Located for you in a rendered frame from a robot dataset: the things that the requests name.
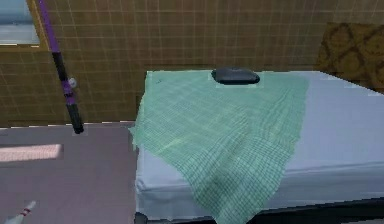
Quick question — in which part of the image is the pale blue bed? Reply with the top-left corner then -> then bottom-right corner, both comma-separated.
134,69 -> 384,224

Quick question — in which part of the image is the green checked blanket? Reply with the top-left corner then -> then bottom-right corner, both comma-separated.
128,69 -> 311,224

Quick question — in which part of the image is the dark grey pillow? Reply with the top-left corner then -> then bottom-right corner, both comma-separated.
211,66 -> 261,86

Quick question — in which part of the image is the purple and black fishing rod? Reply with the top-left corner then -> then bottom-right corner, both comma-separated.
37,0 -> 85,135

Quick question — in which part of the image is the brown patterned pillow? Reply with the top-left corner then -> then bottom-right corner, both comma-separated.
314,22 -> 384,94

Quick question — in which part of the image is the window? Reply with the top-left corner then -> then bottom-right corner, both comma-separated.
0,0 -> 41,46

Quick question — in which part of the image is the white bowling pin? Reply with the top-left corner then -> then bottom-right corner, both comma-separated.
2,200 -> 38,224

